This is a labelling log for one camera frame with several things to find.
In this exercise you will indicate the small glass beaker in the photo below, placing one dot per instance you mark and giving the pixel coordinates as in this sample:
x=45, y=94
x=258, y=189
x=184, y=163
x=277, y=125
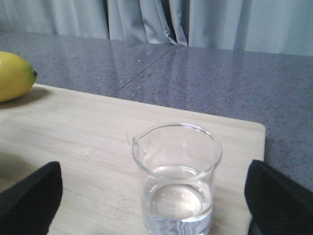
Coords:
x=176, y=164

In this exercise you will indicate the light wooden cutting board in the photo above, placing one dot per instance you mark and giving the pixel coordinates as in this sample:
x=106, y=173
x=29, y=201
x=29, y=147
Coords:
x=91, y=135

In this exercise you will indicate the grey curtain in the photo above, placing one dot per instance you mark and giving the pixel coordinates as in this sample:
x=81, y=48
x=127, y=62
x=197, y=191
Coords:
x=274, y=26

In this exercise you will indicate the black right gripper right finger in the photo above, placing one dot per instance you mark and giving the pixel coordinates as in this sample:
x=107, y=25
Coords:
x=278, y=205

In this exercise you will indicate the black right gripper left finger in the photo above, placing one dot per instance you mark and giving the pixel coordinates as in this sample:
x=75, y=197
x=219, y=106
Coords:
x=29, y=206

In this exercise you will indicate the yellow lemon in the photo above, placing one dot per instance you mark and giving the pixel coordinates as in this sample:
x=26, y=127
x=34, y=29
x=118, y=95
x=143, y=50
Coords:
x=17, y=76

